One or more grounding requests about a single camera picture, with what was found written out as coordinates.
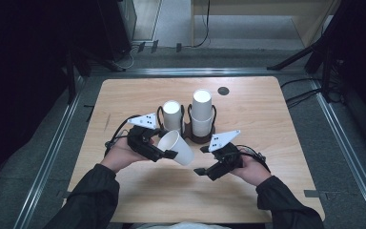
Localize dark metal stand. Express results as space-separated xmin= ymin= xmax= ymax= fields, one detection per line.
xmin=64 ymin=47 xmax=92 ymax=104

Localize light wooden furniture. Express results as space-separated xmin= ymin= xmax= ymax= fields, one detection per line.
xmin=190 ymin=0 xmax=342 ymax=49

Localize stack of white paper cups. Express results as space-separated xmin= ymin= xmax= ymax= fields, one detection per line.
xmin=161 ymin=99 xmax=184 ymax=135
xmin=190 ymin=89 xmax=214 ymax=138

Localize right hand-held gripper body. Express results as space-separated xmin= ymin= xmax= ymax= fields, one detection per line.
xmin=207 ymin=129 xmax=244 ymax=181

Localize black floor cables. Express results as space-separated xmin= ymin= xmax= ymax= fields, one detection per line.
xmin=279 ymin=77 xmax=322 ymax=109

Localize hand-held gripper cable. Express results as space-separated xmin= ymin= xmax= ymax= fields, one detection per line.
xmin=235 ymin=144 xmax=272 ymax=175
xmin=104 ymin=114 xmax=141 ymax=156

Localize person's white shirt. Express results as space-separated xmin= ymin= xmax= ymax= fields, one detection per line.
xmin=130 ymin=221 xmax=233 ymax=229

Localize person's right hand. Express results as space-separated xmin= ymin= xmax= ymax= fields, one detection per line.
xmin=230 ymin=155 xmax=272 ymax=187

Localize black tripod stand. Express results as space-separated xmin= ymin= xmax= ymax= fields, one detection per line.
xmin=266 ymin=0 xmax=366 ymax=106

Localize left hand-held gripper cable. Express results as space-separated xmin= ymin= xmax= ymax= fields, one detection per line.
xmin=104 ymin=114 xmax=141 ymax=156

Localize right hand-held gripper cable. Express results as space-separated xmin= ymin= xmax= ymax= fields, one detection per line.
xmin=235 ymin=144 xmax=272 ymax=175

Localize single white paper cup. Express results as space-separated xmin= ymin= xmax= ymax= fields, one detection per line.
xmin=157 ymin=129 xmax=195 ymax=167

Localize black cabinet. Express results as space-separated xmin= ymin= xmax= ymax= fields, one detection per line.
xmin=96 ymin=0 xmax=137 ymax=62

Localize white floor cable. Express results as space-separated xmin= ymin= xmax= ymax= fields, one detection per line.
xmin=113 ymin=44 xmax=139 ymax=72

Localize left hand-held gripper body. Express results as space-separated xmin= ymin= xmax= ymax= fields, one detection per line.
xmin=127 ymin=113 xmax=165 ymax=163

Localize black hanging cable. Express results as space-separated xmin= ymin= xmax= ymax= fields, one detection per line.
xmin=192 ymin=0 xmax=212 ymax=49

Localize person's left hand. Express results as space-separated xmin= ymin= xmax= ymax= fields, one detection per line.
xmin=99 ymin=135 xmax=151 ymax=175

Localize dark wooden cup holder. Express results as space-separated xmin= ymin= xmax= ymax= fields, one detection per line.
xmin=155 ymin=103 xmax=218 ymax=145

